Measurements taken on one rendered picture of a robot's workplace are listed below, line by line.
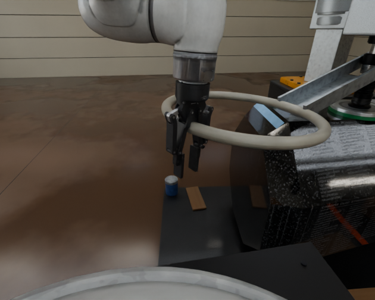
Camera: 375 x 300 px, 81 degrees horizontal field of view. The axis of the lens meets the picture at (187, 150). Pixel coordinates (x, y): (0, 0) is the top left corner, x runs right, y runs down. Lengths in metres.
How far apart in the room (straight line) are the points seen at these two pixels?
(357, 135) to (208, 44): 0.80
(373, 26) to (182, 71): 0.80
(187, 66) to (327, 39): 1.65
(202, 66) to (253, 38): 7.01
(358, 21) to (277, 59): 6.76
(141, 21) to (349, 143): 0.88
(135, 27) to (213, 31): 0.15
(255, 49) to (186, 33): 7.08
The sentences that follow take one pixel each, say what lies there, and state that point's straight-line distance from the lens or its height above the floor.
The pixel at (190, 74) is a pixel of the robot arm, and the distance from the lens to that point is 0.45.
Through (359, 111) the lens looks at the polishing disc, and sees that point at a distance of 1.15.
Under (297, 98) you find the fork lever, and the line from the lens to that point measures 0.96.
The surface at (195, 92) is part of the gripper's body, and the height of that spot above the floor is 1.03.
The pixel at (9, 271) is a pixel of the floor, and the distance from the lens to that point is 1.65.
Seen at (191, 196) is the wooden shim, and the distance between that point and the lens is 1.71.
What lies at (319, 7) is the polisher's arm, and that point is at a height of 1.28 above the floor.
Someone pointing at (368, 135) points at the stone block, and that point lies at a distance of 1.14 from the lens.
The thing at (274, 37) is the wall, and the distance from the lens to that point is 7.72.
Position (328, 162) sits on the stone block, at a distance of 0.99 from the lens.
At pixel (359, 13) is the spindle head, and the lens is 1.14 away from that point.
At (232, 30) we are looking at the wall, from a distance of 7.22.
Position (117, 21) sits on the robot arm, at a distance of 0.49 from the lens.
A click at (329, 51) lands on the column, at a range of 2.01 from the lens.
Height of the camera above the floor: 1.14
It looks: 28 degrees down
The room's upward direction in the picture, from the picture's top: straight up
